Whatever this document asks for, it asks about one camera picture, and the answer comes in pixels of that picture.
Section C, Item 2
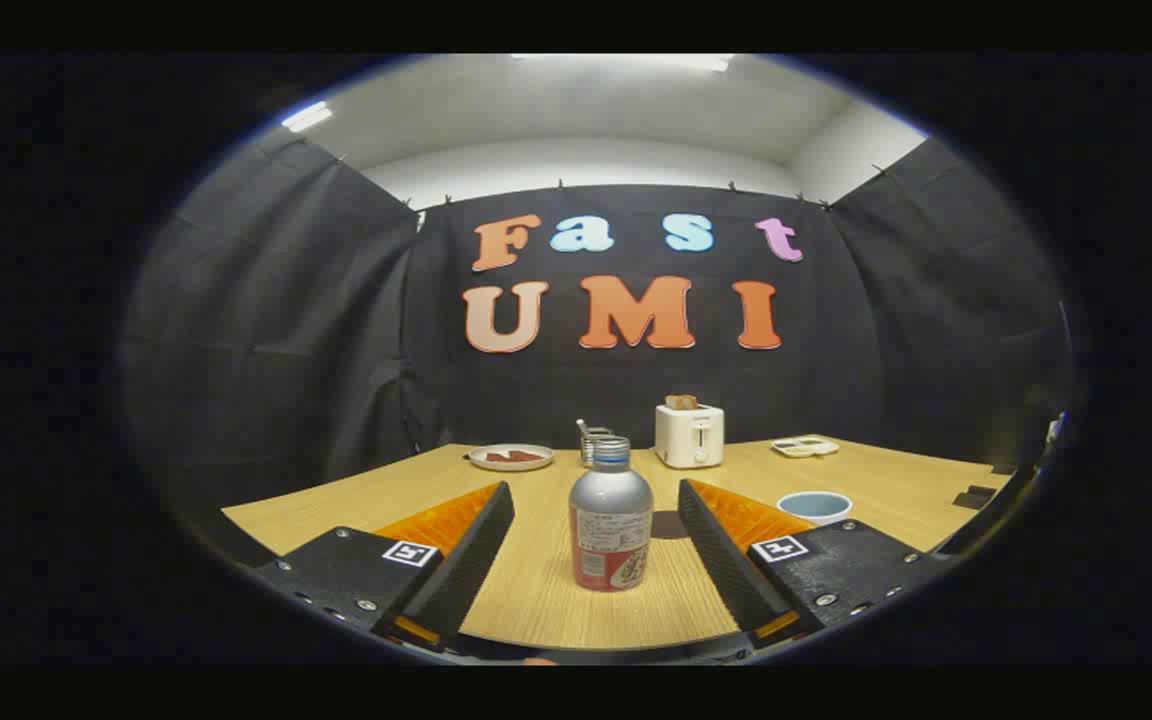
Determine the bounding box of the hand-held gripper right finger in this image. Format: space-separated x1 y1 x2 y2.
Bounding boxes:
677 478 947 649

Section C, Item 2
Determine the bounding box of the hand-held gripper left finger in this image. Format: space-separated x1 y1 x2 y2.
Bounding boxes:
254 481 516 653

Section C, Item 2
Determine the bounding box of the white cup blue inside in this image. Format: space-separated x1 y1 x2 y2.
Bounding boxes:
777 491 853 527

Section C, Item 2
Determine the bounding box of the silver juice bottle red label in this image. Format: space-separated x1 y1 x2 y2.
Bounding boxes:
569 436 655 593

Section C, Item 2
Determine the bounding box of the wooden table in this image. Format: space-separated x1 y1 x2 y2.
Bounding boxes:
221 436 1012 653

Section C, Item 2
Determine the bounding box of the white round plate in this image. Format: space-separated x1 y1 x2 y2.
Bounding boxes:
467 444 555 472

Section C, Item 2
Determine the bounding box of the white toaster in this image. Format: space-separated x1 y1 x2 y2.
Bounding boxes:
655 403 726 470

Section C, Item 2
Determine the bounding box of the ceiling light strip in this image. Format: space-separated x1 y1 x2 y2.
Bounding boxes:
281 101 334 133

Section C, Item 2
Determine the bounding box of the metal wire holder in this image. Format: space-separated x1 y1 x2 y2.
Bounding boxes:
577 419 615 467

